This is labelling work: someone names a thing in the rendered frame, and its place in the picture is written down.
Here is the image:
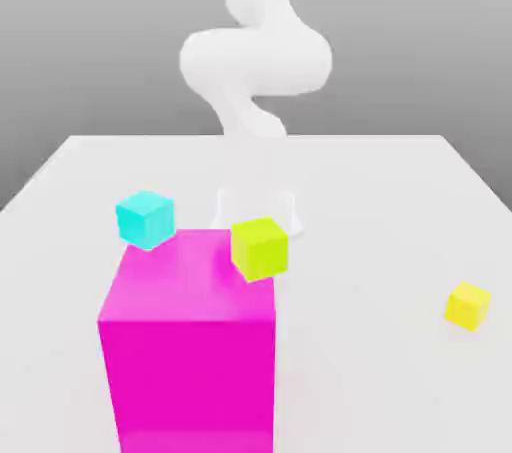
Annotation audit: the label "small yellow cube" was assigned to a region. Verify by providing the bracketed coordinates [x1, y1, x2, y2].
[444, 281, 493, 333]

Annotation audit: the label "small lime cube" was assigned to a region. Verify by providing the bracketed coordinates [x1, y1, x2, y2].
[230, 215, 290, 284]

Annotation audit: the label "small cyan cube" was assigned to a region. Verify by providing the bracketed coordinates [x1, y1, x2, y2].
[114, 189, 176, 252]

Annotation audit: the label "large magenta box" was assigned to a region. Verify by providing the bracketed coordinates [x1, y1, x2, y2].
[96, 227, 278, 453]

